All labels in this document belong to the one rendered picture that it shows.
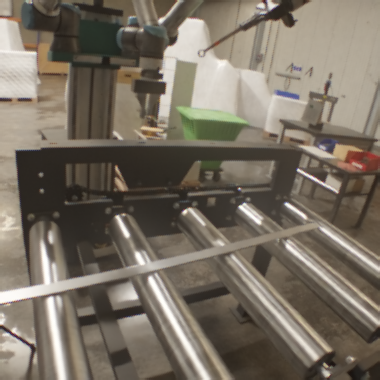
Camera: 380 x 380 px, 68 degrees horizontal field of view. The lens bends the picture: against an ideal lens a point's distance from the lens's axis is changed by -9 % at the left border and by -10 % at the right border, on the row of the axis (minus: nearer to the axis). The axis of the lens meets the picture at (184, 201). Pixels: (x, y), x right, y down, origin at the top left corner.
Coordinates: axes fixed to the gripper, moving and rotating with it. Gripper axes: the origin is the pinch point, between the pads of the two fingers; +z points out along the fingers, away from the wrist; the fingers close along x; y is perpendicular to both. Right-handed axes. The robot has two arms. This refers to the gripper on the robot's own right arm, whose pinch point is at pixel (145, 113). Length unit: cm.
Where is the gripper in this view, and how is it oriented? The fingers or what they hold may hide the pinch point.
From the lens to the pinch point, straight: 126.1
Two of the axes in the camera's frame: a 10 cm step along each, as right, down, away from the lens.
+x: -9.0, 0.7, -4.4
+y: -4.2, -4.5, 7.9
